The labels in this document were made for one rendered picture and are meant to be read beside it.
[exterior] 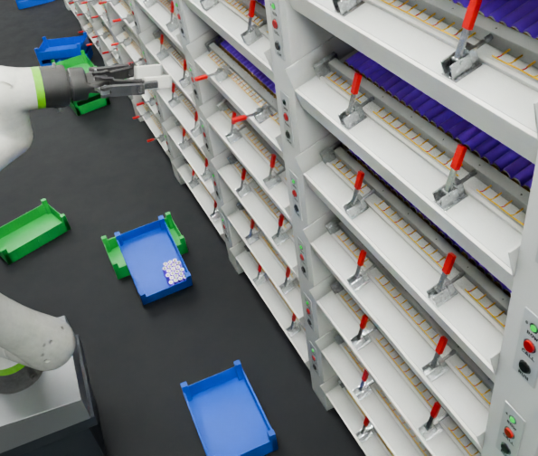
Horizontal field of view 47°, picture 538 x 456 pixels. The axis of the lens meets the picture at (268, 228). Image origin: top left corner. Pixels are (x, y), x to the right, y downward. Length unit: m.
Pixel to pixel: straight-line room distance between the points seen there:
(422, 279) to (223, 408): 1.10
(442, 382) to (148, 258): 1.55
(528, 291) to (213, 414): 1.38
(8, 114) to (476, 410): 1.12
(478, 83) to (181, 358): 1.62
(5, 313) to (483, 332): 0.93
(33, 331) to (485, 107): 1.08
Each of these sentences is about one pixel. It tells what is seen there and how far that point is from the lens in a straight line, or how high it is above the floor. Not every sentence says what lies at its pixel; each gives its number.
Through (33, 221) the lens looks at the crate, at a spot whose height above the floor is 0.00.
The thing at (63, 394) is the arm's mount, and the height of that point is 0.37.
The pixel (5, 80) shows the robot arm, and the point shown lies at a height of 1.13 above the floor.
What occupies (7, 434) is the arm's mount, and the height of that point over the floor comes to 0.34.
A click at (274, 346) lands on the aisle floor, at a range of 2.17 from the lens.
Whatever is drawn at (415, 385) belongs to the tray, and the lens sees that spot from 1.42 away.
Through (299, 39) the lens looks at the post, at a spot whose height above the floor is 1.19.
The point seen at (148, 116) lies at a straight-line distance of 3.36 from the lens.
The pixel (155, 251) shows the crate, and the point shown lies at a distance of 2.52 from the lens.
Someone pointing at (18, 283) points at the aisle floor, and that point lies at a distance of 2.74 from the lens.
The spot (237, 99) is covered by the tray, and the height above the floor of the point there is 0.89.
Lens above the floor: 1.67
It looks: 40 degrees down
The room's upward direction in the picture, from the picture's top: 9 degrees counter-clockwise
